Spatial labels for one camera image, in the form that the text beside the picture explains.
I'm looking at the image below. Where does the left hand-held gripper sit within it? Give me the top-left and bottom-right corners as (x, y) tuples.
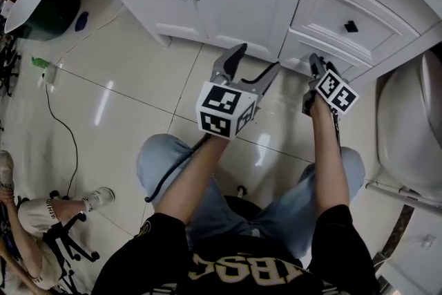
(195, 43), (281, 142)

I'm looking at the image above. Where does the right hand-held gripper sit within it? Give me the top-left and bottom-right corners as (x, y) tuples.
(301, 53), (361, 115)

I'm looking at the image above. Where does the person's left forearm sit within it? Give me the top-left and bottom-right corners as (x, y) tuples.
(154, 134), (231, 229)

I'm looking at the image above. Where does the person's right forearm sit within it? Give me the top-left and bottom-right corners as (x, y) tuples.
(308, 98), (354, 220)

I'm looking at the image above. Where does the white drawer with black knob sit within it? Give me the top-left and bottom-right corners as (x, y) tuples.
(290, 0), (422, 62)

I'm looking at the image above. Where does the white sink cabinet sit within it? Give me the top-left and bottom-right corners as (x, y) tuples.
(59, 0), (442, 84)

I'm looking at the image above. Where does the white toilet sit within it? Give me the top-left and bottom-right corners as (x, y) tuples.
(375, 50), (442, 204)

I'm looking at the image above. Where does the black stool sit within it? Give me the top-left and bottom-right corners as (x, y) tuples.
(222, 184), (266, 222)

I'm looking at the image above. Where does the white pipe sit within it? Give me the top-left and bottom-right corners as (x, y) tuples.
(365, 182), (442, 211)

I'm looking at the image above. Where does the small blue object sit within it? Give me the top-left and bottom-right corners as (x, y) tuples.
(75, 10), (90, 32)

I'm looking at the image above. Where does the green plastic object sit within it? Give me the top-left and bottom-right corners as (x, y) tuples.
(30, 56), (50, 70)

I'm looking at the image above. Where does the dark bin with white lid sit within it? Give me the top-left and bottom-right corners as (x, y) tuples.
(4, 0), (83, 41)

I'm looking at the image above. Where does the person's black printed shirt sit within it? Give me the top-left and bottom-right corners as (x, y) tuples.
(90, 203), (381, 295)

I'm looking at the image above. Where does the black office chair base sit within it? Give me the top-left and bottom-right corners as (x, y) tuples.
(41, 211), (102, 263)

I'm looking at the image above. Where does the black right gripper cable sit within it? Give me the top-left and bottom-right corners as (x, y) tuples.
(330, 106), (343, 153)

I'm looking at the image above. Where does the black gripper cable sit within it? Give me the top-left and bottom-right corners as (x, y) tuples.
(330, 106), (343, 153)
(144, 133), (214, 205)

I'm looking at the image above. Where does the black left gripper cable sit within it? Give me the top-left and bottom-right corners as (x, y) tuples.
(144, 133), (214, 205)

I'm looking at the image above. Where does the white floor cable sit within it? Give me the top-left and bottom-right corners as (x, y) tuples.
(55, 5), (127, 63)

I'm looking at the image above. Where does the black floor cable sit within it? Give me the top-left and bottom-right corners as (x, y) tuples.
(44, 85), (79, 200)

